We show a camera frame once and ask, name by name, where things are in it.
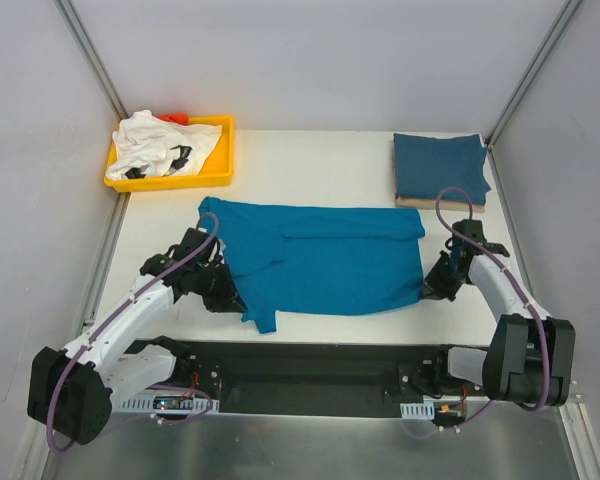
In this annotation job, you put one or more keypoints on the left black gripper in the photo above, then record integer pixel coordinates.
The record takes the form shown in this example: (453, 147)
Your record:
(225, 293)

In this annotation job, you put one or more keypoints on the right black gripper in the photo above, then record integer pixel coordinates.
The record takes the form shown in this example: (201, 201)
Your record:
(435, 280)

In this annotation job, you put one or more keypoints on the teal blue t-shirt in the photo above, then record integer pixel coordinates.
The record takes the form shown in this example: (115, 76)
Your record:
(318, 260)

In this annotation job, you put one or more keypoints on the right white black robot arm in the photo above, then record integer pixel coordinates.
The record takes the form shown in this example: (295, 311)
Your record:
(529, 360)

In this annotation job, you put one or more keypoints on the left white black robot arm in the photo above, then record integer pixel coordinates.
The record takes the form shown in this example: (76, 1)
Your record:
(73, 390)

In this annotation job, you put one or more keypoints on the folded dark blue t-shirt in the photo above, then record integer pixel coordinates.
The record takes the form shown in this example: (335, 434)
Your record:
(437, 165)

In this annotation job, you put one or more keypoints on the yellow plastic bin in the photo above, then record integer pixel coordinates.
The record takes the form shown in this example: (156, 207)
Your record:
(217, 171)

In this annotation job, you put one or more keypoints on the white printed t-shirt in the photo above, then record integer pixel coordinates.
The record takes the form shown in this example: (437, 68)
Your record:
(148, 147)

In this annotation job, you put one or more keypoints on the orange garment in bin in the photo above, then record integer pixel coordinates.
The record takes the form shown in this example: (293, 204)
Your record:
(177, 118)

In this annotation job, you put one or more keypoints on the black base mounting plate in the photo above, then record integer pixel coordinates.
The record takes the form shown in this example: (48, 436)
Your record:
(334, 380)

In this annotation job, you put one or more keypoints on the right slotted cable duct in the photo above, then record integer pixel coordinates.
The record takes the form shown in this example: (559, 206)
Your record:
(418, 411)

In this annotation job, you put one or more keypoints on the slotted cable duct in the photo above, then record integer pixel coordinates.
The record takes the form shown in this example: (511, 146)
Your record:
(146, 403)
(418, 411)

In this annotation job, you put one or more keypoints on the left slotted cable duct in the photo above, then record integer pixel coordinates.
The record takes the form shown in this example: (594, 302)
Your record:
(146, 403)

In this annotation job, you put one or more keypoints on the left aluminium frame post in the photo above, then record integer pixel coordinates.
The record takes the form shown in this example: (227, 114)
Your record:
(86, 46)

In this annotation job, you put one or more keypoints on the aluminium frame post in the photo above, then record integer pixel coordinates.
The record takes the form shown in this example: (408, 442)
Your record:
(86, 46)
(563, 20)

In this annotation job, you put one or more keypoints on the right aluminium frame post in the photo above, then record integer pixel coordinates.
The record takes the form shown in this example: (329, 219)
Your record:
(563, 20)

